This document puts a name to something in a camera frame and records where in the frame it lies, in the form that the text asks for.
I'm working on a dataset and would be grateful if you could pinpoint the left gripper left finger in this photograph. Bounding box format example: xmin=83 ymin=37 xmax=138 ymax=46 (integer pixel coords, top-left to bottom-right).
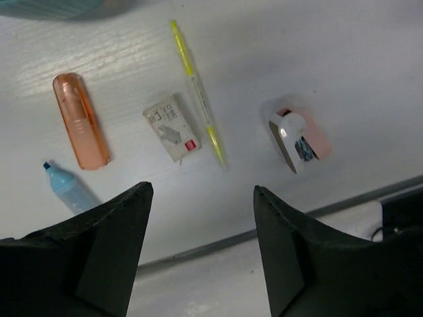
xmin=1 ymin=182 xmax=153 ymax=316

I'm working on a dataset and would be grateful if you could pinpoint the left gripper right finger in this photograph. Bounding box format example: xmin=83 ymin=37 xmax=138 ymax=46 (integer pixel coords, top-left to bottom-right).
xmin=254 ymin=186 xmax=422 ymax=316

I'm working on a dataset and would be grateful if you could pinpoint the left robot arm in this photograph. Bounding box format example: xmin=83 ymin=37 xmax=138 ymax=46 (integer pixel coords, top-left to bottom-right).
xmin=1 ymin=182 xmax=422 ymax=316

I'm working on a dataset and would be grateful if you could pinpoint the blue highlighter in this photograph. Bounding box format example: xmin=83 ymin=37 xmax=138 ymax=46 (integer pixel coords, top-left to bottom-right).
xmin=43 ymin=162 xmax=101 ymax=215

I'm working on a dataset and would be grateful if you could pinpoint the pink white stapler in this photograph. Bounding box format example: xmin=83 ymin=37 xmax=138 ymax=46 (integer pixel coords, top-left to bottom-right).
xmin=260 ymin=93 xmax=332 ymax=174

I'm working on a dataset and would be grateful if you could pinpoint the orange transparent cap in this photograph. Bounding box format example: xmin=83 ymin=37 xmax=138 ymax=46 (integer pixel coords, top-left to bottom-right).
xmin=52 ymin=73 xmax=110 ymax=170

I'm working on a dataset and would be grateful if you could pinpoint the white staples box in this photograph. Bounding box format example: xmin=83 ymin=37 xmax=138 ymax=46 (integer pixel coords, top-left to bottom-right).
xmin=143 ymin=94 xmax=202 ymax=162

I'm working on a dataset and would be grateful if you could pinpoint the yellow pen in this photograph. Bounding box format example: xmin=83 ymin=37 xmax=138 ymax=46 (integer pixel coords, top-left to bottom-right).
xmin=170 ymin=20 xmax=227 ymax=170

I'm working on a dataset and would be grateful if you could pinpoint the teal round organizer container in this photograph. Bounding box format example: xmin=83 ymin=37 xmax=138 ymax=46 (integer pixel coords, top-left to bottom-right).
xmin=1 ymin=0 xmax=104 ymax=20

